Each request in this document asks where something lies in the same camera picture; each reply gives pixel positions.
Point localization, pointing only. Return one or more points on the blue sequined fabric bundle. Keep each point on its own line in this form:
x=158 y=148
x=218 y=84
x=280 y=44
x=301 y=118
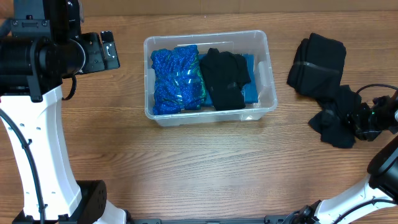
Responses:
x=179 y=84

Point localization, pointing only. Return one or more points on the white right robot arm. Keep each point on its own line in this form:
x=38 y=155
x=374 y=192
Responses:
x=378 y=189

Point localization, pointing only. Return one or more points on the black folded garment top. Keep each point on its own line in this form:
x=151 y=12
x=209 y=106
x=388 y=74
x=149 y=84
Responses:
x=317 y=67

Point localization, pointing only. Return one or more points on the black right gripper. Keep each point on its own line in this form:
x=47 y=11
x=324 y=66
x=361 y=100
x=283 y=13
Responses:
x=360 y=132

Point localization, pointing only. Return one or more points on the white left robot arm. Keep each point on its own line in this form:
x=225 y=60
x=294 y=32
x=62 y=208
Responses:
x=41 y=46

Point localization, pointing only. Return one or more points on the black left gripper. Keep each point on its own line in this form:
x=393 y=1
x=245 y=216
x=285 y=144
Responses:
x=94 y=52

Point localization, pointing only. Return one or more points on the black garment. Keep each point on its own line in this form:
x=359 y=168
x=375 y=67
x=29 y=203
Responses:
x=317 y=67
x=225 y=74
x=332 y=121

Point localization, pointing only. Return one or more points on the clear plastic storage bin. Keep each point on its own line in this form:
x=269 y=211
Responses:
x=252 y=42

